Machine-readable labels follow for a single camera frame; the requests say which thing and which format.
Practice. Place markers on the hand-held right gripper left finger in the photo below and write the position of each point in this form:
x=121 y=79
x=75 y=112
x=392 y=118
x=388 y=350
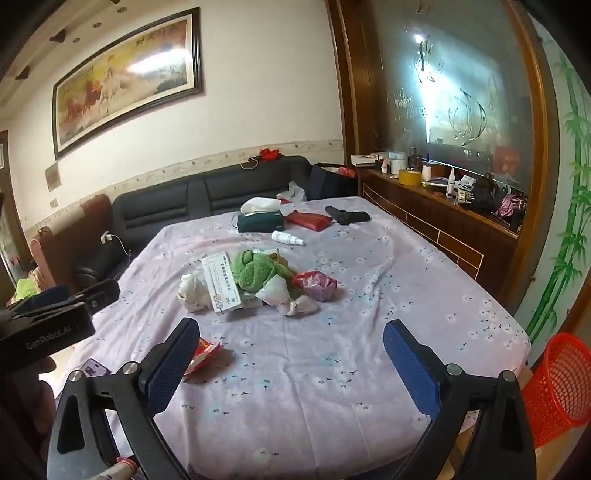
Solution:
x=171 y=364

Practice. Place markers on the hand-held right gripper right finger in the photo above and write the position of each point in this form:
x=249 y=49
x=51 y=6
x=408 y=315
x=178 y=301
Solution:
x=411 y=369

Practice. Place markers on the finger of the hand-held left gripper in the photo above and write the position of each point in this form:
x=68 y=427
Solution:
x=48 y=295
x=99 y=295

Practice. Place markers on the red snack packet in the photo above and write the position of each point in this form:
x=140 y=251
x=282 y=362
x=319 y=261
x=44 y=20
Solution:
x=207 y=357

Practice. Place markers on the white tissue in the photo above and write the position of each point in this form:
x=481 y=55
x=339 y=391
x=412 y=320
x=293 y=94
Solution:
x=191 y=293

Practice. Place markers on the white medicine box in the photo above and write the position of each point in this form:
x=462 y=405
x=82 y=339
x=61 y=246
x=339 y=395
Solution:
x=221 y=286

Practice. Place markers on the purple wrapper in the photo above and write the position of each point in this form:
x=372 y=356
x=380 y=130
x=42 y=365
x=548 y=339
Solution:
x=323 y=290

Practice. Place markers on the green fuzzy cloth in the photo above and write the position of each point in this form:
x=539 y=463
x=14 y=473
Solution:
x=251 y=272

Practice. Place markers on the white paper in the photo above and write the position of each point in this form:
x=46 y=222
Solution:
x=272 y=294

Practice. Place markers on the red plastic bag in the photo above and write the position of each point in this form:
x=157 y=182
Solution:
x=304 y=278

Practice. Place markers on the red plastic basket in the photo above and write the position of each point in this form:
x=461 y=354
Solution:
x=558 y=383

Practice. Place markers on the purple phone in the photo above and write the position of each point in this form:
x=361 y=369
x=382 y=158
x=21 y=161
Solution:
x=94 y=368

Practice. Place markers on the brown armchair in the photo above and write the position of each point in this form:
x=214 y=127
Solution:
x=87 y=230

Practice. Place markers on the lilac floral tablecloth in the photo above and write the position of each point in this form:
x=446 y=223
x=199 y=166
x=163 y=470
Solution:
x=323 y=369

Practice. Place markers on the black leather sofa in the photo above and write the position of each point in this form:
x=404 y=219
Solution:
x=184 y=198

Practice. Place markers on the wooden partition cabinet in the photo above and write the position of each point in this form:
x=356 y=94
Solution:
x=443 y=230

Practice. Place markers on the dark green tissue box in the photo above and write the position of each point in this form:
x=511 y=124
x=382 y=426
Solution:
x=258 y=224

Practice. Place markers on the black object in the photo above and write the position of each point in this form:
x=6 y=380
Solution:
x=346 y=215

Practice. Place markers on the white spray bottle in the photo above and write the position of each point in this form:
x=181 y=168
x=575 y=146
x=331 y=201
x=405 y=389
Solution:
x=284 y=237

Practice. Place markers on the red pouch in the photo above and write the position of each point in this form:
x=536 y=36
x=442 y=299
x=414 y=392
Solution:
x=307 y=220

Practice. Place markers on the small white bottle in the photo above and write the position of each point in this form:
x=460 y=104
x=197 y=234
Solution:
x=450 y=184

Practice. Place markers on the black handbag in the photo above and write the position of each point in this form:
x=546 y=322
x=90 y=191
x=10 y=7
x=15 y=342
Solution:
x=482 y=194

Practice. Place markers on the pink bag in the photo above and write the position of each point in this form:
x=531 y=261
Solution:
x=510 y=206

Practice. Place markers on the yellow round tin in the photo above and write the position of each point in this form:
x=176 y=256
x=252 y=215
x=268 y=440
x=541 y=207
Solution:
x=409 y=177

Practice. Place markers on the white bottle blue cap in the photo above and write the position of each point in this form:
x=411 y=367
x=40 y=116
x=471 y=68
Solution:
x=427 y=170

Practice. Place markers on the black shopping bag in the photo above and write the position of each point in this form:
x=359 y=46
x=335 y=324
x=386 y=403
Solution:
x=328 y=182

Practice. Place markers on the white jar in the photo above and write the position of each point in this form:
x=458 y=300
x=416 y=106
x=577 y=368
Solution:
x=397 y=164

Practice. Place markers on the dark glass bottle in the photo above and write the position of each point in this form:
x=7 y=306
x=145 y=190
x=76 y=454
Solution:
x=414 y=159

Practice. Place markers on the white plastic bag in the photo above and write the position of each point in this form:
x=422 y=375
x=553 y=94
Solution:
x=293 y=191

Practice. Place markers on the white box stack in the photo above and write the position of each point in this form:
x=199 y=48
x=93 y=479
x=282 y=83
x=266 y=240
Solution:
x=367 y=160

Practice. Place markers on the framed horse painting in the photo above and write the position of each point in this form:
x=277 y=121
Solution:
x=124 y=78

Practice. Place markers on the red ornament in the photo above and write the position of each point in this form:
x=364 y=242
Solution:
x=270 y=154

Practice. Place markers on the etched glass panel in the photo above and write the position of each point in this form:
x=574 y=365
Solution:
x=461 y=92

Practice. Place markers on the wall calendar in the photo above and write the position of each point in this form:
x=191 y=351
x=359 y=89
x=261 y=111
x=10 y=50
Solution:
x=53 y=179

